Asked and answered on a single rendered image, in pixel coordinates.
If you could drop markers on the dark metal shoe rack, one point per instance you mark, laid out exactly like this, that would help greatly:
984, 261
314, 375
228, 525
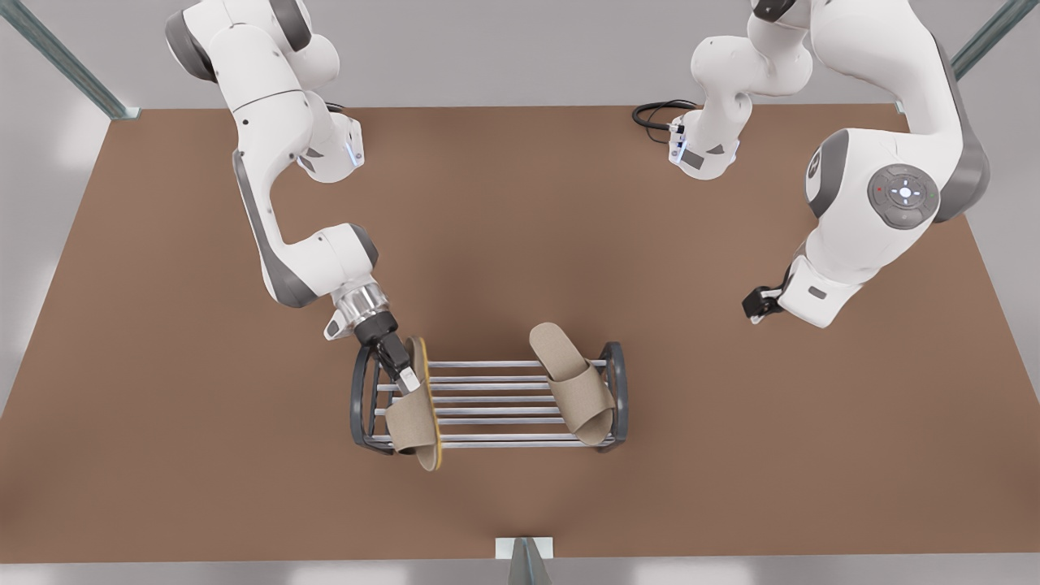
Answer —
487, 400

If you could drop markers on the beige slipper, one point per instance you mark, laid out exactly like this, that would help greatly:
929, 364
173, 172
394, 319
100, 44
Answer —
578, 390
413, 426

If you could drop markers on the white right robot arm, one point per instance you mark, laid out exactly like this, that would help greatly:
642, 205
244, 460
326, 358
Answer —
268, 138

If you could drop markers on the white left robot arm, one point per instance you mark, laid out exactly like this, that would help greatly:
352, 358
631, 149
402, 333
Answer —
877, 122

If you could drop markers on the silver frame post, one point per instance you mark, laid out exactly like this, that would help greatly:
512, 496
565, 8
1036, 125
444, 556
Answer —
987, 36
526, 556
61, 57

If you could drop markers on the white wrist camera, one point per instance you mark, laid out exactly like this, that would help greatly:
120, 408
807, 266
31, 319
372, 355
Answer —
335, 327

